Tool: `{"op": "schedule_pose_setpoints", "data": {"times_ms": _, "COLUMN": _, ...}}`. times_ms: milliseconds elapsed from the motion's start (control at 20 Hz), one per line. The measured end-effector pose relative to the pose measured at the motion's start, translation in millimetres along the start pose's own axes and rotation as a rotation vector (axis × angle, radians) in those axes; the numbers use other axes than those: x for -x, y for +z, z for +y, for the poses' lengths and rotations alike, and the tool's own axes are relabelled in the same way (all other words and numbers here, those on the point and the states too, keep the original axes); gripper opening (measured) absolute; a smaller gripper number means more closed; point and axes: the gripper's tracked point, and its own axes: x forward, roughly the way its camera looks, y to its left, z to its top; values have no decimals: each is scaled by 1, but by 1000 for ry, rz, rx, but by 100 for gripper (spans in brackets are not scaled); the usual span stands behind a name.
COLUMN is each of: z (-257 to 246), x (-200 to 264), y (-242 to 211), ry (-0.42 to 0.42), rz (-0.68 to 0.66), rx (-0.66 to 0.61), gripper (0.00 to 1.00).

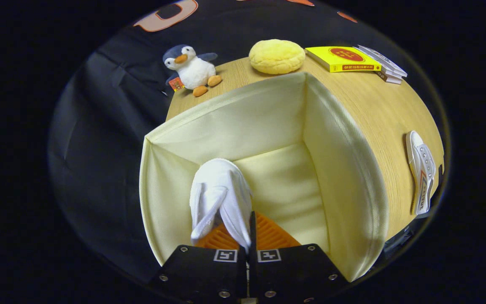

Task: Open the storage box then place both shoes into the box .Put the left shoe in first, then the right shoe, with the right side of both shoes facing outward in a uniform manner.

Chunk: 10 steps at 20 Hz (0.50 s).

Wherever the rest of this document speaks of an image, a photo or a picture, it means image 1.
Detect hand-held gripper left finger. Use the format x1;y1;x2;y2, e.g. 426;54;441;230
148;223;250;304

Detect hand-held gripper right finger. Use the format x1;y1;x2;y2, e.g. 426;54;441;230
249;211;351;304

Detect white canvas shoe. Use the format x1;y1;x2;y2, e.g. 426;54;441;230
189;158;253;254
405;130;437;216

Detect cream fabric storage box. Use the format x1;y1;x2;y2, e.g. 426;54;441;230
139;72;390;282

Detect penguin plush toy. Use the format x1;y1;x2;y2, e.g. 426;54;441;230
162;45;222;98

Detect yellow round plush cushion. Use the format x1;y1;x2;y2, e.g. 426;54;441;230
248;39;306;75

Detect yellow book with red circle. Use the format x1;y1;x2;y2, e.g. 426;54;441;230
305;46;382;73

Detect white illustrated book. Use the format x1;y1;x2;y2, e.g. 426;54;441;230
356;45;408;78

